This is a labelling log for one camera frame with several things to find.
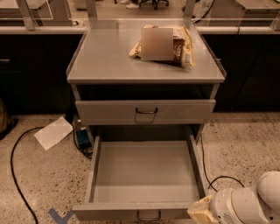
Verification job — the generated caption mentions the blue power box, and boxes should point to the blue power box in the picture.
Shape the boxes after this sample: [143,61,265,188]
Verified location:
[76,129,91,149]

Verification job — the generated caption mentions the brown bag at left edge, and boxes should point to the brown bag at left edge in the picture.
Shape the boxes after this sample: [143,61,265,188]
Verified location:
[0,98,18,140]

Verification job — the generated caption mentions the blue tape floor mark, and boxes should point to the blue tape floor mark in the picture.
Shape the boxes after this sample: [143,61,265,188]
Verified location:
[48,208,74,224]

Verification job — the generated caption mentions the black cable on right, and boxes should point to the black cable on right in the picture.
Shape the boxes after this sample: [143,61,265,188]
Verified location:
[200,133,245,193]

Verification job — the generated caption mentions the white paper sheet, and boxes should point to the white paper sheet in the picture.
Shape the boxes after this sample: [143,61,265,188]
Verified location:
[34,116,73,151]

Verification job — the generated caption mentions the grey drawer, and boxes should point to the grey drawer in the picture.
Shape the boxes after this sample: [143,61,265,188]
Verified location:
[73,135,207,221]
[75,100,215,125]

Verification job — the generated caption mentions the brown yellow snack bag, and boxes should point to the brown yellow snack bag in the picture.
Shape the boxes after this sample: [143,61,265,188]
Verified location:
[129,24,194,67]

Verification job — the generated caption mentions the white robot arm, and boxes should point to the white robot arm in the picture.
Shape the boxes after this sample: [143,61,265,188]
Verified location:
[187,171,280,224]

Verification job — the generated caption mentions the black office chair base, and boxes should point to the black office chair base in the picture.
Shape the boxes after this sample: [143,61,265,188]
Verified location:
[139,0,169,11]

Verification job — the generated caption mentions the black cable on left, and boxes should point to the black cable on left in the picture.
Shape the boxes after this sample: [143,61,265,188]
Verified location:
[10,125,46,224]

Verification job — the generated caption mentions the grey metal drawer cabinet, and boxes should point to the grey metal drawer cabinet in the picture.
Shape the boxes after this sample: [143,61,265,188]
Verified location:
[67,19,225,141]

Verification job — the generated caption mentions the grey top drawer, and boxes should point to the grey top drawer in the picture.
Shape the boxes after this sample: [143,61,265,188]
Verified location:
[75,100,215,125]

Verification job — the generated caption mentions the black cable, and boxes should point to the black cable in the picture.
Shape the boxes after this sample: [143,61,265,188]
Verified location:
[10,125,46,224]
[200,133,245,193]

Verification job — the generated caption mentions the white shoes in background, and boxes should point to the white shoes in background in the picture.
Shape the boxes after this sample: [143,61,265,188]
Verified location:
[121,0,139,9]

